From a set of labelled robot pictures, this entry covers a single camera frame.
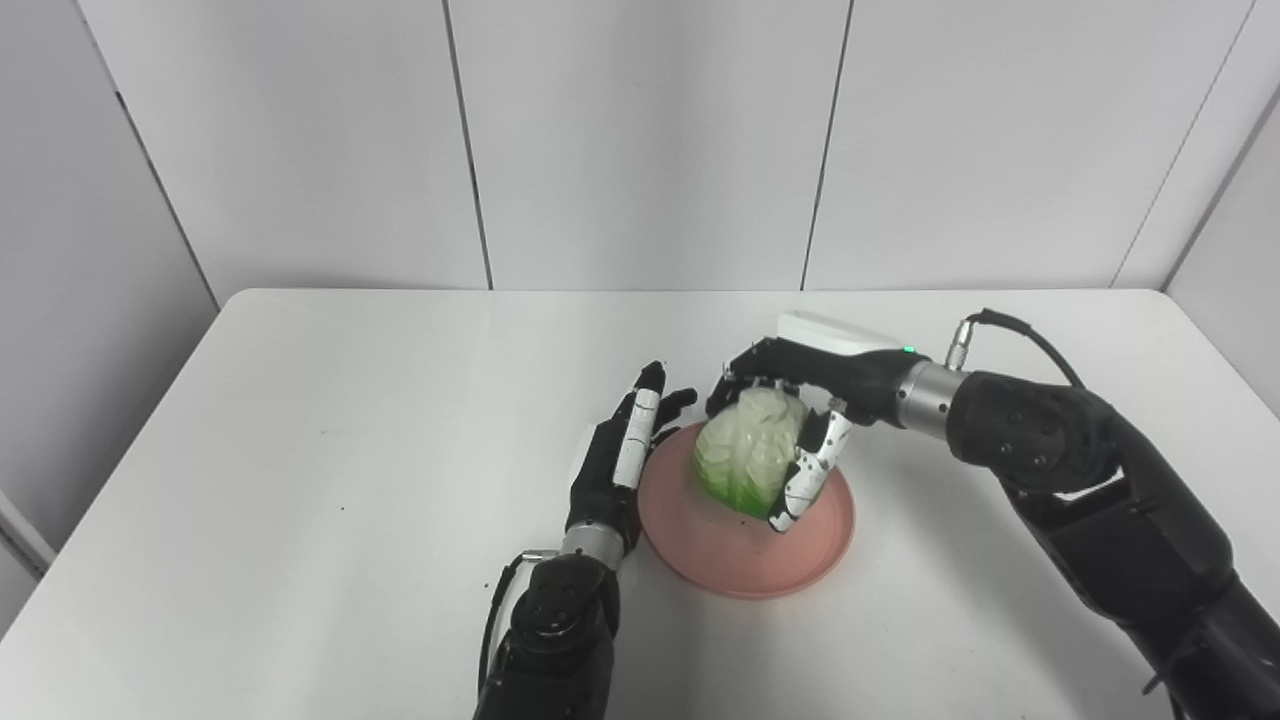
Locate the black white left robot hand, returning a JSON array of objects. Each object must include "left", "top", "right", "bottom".
[{"left": 564, "top": 360, "right": 699, "bottom": 557}]

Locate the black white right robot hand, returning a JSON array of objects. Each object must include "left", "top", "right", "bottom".
[{"left": 704, "top": 310, "right": 917, "bottom": 535}]

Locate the green white toy cabbage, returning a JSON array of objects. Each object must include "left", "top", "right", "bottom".
[{"left": 692, "top": 386, "right": 812, "bottom": 522}]

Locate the pink round plate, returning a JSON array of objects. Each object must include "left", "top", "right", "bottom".
[{"left": 637, "top": 419, "right": 858, "bottom": 601}]

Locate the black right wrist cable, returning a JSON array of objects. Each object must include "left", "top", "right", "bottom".
[{"left": 944, "top": 307, "right": 1087, "bottom": 390}]

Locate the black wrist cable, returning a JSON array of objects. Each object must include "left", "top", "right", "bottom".
[
  {"left": 944, "top": 307, "right": 1087, "bottom": 390},
  {"left": 477, "top": 549, "right": 558, "bottom": 703}
]

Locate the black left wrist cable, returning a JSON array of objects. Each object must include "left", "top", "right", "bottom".
[{"left": 477, "top": 549, "right": 558, "bottom": 703}]

